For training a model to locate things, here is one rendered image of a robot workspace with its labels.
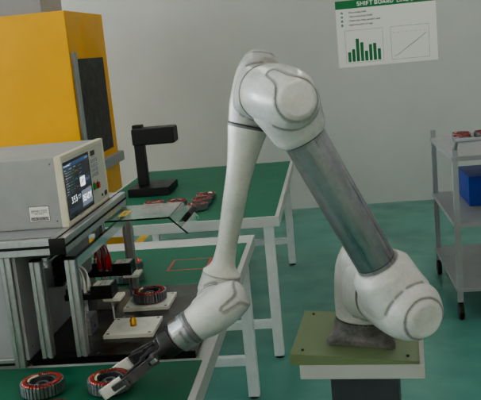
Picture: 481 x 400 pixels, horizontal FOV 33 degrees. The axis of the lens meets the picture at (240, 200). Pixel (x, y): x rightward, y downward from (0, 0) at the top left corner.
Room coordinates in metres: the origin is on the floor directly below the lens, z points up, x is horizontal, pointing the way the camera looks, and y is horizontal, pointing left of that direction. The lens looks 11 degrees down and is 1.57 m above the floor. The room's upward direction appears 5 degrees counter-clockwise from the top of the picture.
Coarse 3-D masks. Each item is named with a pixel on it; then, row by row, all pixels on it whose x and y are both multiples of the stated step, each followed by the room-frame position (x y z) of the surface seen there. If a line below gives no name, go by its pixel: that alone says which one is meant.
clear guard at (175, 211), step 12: (156, 204) 2.75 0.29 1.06; (168, 204) 2.73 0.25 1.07; (180, 204) 2.71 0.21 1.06; (132, 216) 2.58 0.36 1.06; (144, 216) 2.55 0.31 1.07; (156, 216) 2.54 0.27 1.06; (168, 216) 2.52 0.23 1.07; (180, 216) 2.60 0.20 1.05; (192, 216) 2.69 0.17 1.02; (180, 228) 2.51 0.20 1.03
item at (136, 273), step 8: (112, 264) 2.53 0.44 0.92; (120, 264) 2.53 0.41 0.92; (128, 264) 2.53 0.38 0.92; (88, 272) 2.54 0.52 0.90; (96, 272) 2.54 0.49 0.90; (104, 272) 2.53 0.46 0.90; (112, 272) 2.53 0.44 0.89; (120, 272) 2.53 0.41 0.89; (128, 272) 2.52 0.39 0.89; (136, 272) 2.55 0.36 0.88
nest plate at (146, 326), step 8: (120, 320) 2.37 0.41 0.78; (128, 320) 2.37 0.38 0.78; (144, 320) 2.35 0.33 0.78; (152, 320) 2.34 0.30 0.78; (160, 320) 2.34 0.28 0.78; (112, 328) 2.31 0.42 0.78; (120, 328) 2.30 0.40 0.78; (128, 328) 2.29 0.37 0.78; (136, 328) 2.29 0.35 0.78; (144, 328) 2.28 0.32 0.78; (152, 328) 2.27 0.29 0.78; (104, 336) 2.25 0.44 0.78; (112, 336) 2.24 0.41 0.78; (120, 336) 2.24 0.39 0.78; (128, 336) 2.24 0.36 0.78; (136, 336) 2.23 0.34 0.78; (144, 336) 2.23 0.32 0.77; (152, 336) 2.23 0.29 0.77
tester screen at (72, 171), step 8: (80, 160) 2.42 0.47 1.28; (64, 168) 2.27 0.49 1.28; (72, 168) 2.34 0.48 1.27; (80, 168) 2.41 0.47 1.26; (88, 168) 2.49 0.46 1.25; (64, 176) 2.26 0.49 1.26; (72, 176) 2.33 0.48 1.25; (80, 176) 2.40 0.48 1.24; (72, 184) 2.32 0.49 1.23; (80, 184) 2.39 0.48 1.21; (88, 184) 2.47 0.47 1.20; (72, 192) 2.31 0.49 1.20; (80, 192) 2.38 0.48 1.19; (80, 200) 2.38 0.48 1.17; (80, 208) 2.37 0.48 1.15; (72, 216) 2.29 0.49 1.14
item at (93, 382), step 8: (112, 368) 1.97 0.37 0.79; (120, 368) 1.97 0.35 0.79; (96, 376) 1.93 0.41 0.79; (104, 376) 1.95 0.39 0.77; (112, 376) 1.94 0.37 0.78; (88, 384) 1.90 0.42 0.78; (96, 384) 1.88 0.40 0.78; (104, 384) 1.88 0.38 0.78; (96, 392) 1.88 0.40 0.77; (120, 392) 1.88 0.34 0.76
